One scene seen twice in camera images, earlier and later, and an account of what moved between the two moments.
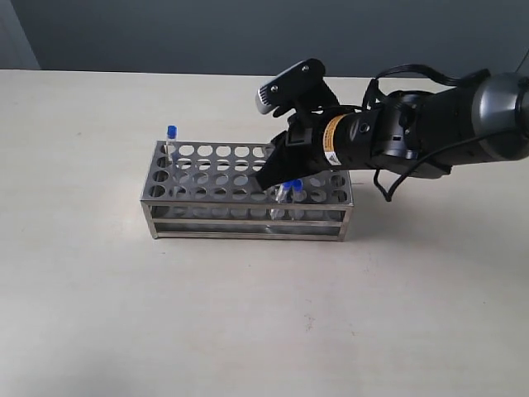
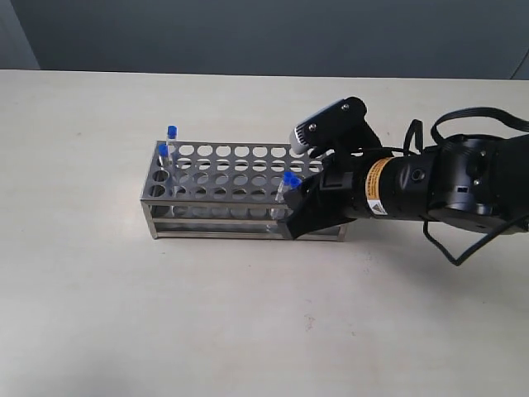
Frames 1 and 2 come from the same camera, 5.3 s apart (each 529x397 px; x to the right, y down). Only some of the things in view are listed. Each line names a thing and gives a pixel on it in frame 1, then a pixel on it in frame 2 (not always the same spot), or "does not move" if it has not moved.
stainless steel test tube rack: x=199 y=190 does not move
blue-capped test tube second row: x=172 y=137 does not move
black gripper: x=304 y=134 -> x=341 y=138
